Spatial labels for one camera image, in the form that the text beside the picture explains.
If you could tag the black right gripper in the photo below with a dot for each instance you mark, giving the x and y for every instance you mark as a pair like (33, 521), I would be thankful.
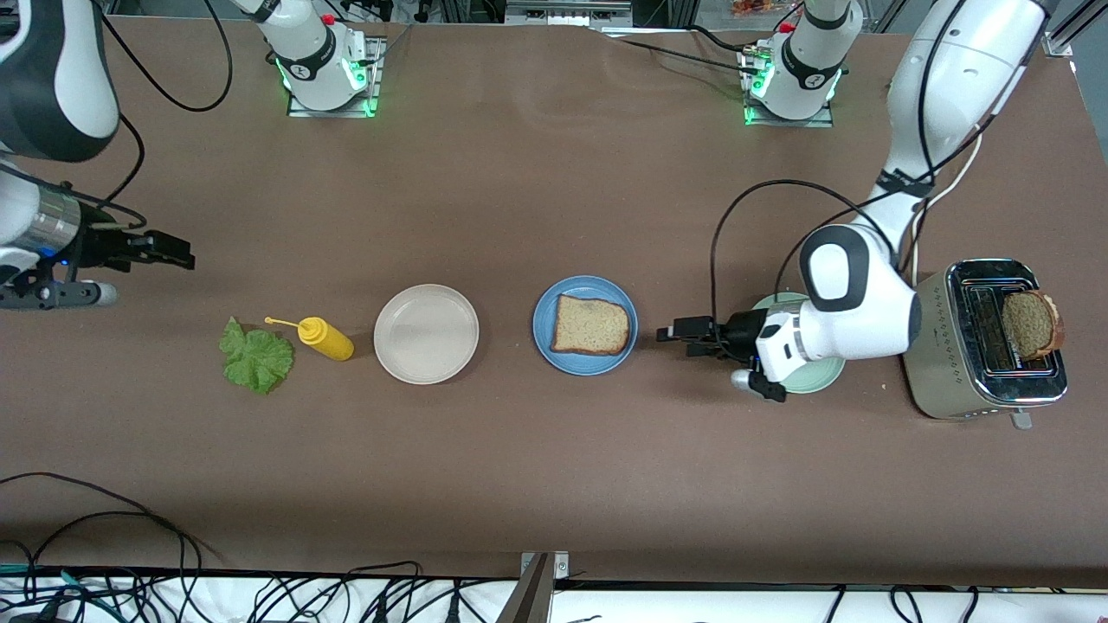
(100, 247)

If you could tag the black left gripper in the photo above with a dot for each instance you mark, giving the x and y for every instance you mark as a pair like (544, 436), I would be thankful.
(742, 334)

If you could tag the brown bread slice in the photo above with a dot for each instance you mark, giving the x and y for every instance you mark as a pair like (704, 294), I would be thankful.
(1030, 324)
(590, 325)

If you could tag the green lettuce leaf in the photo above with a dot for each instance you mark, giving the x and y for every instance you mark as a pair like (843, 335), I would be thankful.
(257, 359)

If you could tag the yellow squeeze sauce bottle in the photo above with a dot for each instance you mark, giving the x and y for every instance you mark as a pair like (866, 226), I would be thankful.
(327, 339)

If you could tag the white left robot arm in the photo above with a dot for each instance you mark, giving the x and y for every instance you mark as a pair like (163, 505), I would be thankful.
(866, 320)

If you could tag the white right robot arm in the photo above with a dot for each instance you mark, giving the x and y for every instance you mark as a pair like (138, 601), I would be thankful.
(86, 95)

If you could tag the blue plate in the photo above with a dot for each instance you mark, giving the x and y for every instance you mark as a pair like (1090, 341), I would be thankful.
(542, 333)

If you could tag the mint green plate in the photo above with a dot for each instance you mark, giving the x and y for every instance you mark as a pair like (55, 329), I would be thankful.
(818, 376)

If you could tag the beige plate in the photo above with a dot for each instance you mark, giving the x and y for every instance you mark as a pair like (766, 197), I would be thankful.
(426, 334)

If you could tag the beige chrome two-slot toaster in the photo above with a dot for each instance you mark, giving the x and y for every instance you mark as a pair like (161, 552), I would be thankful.
(943, 372)

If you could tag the colourful snack bag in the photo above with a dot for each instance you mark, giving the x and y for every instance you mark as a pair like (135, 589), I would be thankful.
(753, 9)

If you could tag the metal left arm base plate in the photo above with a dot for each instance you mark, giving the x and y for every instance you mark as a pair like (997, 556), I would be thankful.
(822, 122)

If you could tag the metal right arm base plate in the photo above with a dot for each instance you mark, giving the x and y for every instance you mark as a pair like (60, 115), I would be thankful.
(379, 86)

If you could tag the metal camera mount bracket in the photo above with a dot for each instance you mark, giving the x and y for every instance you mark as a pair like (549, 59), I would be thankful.
(532, 597)

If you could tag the aluminium frame rail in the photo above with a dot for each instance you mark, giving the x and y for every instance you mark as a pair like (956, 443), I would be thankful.
(1060, 45)

